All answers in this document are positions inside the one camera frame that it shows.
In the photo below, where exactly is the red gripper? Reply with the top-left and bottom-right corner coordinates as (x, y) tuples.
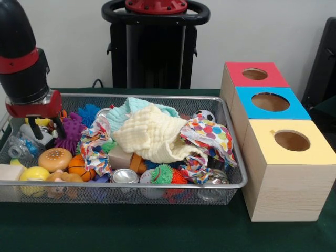
(5, 89), (67, 141)

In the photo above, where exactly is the crushed clear water bottle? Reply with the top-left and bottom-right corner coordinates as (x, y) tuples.
(7, 136), (40, 160)

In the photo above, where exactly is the silver mesh bin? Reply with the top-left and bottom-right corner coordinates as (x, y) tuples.
(0, 92), (248, 205)

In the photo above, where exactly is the wooden box with three holes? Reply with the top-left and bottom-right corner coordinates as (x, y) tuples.
(219, 61), (336, 223)

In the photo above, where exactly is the purple spiky ball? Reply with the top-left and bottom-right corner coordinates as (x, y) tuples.
(54, 112), (87, 150)

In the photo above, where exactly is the blue spiky ball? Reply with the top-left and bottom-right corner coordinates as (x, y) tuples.
(78, 104), (102, 127)

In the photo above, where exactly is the yellow ball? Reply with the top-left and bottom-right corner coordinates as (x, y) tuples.
(19, 166), (51, 197)

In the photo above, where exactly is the small orange basketball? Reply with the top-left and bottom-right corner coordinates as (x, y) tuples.
(68, 154), (97, 182)

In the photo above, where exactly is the brown monkey plush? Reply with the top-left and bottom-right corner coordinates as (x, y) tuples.
(47, 169), (85, 199)

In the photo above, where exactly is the light blue muslin cloth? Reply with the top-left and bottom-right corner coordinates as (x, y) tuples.
(106, 97), (181, 132)

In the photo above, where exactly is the silver drink can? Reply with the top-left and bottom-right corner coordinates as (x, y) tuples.
(111, 168), (140, 194)

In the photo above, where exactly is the cream muslin cloth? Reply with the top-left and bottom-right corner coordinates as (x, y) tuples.
(112, 102), (209, 164)

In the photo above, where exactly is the dark green table cloth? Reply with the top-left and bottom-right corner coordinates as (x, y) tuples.
(0, 88), (336, 252)
(307, 96), (336, 132)

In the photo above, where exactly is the small soccer ball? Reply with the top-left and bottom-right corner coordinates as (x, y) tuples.
(192, 109), (216, 123)

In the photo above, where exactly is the polka dot paper napkin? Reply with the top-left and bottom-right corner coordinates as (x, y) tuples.
(180, 117), (238, 168)

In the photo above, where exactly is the black panel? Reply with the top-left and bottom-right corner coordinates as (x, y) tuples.
(301, 17), (336, 106)

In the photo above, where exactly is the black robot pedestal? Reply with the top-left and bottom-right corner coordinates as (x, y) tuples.
(101, 0), (211, 89)

